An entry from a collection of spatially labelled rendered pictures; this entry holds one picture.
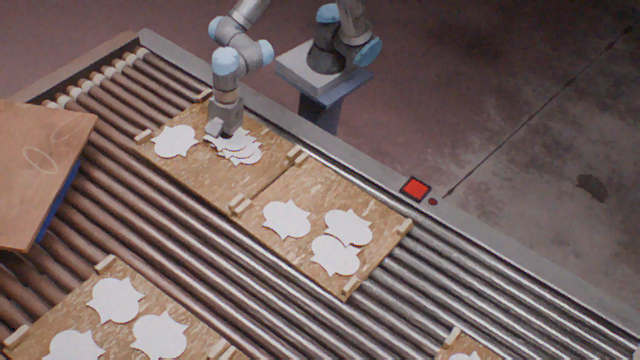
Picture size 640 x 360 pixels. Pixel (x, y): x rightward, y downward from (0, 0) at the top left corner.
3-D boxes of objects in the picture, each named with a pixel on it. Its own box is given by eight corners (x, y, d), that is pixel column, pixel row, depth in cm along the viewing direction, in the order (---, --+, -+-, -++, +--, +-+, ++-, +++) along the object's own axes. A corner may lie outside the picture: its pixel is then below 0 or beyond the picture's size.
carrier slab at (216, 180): (210, 95, 221) (210, 92, 220) (303, 154, 207) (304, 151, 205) (132, 149, 201) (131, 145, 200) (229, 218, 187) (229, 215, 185)
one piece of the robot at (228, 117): (195, 97, 185) (197, 138, 197) (220, 110, 182) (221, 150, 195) (220, 76, 192) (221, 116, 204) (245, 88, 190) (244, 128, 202)
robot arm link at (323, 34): (330, 26, 238) (335, -6, 228) (355, 45, 232) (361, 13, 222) (306, 37, 232) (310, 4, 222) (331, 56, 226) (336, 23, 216)
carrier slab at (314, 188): (306, 157, 206) (307, 154, 205) (412, 227, 191) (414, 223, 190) (230, 220, 186) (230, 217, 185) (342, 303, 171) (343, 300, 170)
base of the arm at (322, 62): (319, 44, 247) (322, 23, 239) (353, 60, 242) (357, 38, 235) (298, 63, 237) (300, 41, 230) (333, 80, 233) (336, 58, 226)
